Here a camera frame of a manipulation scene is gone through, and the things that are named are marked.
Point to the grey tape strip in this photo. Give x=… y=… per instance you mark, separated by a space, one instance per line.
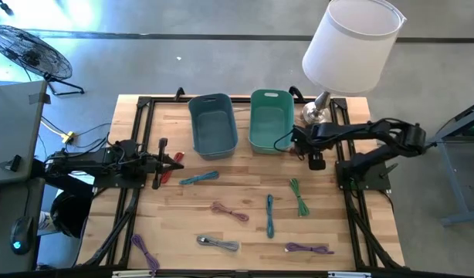
x=39 y=98

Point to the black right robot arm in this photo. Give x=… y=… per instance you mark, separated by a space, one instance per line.
x=376 y=131

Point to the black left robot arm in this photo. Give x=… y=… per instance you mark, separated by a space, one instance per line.
x=86 y=160

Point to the grey desk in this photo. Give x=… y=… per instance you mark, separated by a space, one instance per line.
x=1 y=208
x=13 y=127

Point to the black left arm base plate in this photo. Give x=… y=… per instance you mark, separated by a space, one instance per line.
x=105 y=181

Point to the yellow power plug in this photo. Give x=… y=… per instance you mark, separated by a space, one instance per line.
x=68 y=137

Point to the blue-grey plastic bin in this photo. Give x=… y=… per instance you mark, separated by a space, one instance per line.
x=214 y=131

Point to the white shade silver lamp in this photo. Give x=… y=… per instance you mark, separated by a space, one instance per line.
x=349 y=46

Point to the black computer mouse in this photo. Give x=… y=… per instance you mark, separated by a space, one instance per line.
x=21 y=235

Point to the black aluminium table frame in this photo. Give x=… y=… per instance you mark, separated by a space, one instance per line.
x=144 y=116

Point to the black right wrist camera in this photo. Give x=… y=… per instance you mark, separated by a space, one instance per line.
x=317 y=162

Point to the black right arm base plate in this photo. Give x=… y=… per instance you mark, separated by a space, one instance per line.
x=372 y=179

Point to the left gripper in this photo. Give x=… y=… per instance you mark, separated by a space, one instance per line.
x=160 y=166

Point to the black floor fan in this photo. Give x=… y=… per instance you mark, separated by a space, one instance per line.
x=32 y=54

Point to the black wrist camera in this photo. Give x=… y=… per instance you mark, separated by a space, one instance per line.
x=128 y=147
x=317 y=162

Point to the white table edge bracket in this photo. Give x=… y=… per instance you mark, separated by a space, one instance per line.
x=133 y=274
x=349 y=274

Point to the grey metal cart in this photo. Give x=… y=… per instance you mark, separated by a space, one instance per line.
x=457 y=185

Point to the small black desk device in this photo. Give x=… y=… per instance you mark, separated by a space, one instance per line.
x=15 y=163

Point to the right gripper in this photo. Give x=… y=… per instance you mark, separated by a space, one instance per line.
x=310 y=137

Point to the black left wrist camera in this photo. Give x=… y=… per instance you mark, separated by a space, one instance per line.
x=128 y=147

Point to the teal plastic bin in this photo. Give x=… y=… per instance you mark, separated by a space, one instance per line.
x=271 y=127

